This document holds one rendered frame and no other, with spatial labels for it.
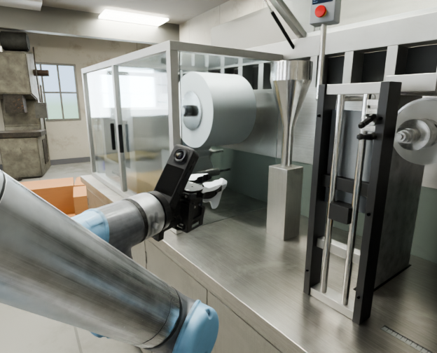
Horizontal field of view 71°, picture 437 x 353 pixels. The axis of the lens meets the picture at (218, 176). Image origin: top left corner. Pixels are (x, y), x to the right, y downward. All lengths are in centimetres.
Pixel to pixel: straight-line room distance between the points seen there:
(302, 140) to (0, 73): 586
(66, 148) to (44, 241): 760
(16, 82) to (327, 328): 628
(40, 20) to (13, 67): 98
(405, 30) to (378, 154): 59
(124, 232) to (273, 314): 48
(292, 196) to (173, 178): 68
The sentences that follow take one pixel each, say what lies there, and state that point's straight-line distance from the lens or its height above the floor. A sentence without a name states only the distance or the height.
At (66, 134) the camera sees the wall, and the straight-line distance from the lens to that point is 780.
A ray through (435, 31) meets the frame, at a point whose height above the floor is 160.
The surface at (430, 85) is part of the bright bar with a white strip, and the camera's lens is 77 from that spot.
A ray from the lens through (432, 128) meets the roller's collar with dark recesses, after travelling 76.
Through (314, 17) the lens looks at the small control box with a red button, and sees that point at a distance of 99.
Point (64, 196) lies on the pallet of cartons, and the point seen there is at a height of 37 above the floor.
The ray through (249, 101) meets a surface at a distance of 135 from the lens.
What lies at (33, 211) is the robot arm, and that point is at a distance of 24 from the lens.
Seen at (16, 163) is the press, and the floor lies 30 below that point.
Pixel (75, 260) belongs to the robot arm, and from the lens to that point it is 26.
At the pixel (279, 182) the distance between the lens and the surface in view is 114.
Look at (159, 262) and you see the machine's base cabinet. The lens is 134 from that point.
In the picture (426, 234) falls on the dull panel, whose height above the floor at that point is 99.
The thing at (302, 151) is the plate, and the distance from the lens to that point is 139.
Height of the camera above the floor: 140
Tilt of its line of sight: 14 degrees down
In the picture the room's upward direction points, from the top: straight up
